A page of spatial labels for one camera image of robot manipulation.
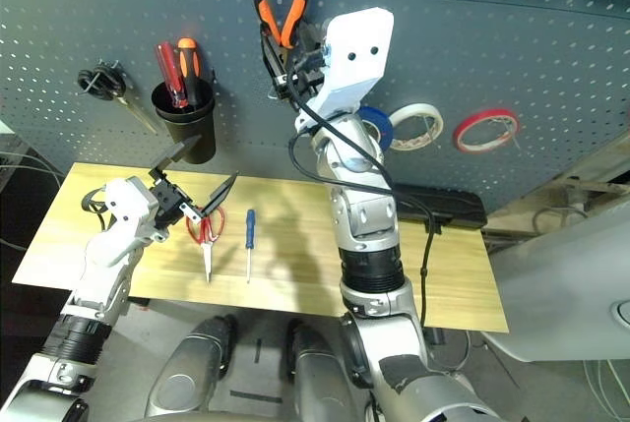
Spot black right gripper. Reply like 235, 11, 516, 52
259, 22, 329, 111

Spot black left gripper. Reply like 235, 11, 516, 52
149, 135, 240, 242

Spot orange black needle-nose pliers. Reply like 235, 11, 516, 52
250, 0, 314, 52

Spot small blue screwdriver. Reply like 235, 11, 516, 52
244, 209, 258, 284

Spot red handled scissors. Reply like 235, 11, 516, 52
185, 205, 226, 284

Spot blue tape roll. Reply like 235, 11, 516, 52
356, 106, 394, 151

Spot dark grey metal pegboard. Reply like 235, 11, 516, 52
0, 0, 630, 216

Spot black plastic cup holder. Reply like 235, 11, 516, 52
150, 82, 218, 165

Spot white tape roll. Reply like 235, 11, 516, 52
388, 102, 444, 152

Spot black side table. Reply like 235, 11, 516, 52
0, 131, 68, 315

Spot silver left robot leg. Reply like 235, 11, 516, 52
146, 314, 237, 418

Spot silver robot leg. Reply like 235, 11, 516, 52
287, 318, 365, 422
146, 314, 237, 418

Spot red tape roll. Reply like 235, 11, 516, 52
452, 107, 523, 153

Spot black plastic tool case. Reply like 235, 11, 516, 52
393, 184, 486, 236

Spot silver right robot leg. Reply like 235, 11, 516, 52
287, 318, 365, 422

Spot large white plastic shell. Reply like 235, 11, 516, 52
484, 214, 630, 363

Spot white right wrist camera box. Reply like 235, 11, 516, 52
294, 7, 395, 136

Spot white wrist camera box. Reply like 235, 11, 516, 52
294, 7, 395, 136
104, 177, 161, 246

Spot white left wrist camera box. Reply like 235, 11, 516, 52
104, 177, 161, 246

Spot orange black handled screwdriver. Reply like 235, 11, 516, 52
177, 37, 202, 107

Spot clear red handled screwdriver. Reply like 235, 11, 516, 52
155, 42, 191, 109

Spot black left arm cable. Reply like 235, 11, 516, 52
81, 185, 117, 231

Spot black handled scissors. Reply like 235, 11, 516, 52
77, 60, 159, 136

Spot grey cable tangle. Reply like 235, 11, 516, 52
0, 149, 65, 187

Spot beige wooden frame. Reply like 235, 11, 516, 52
486, 131, 630, 246

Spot white floor cables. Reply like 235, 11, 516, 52
583, 357, 630, 418

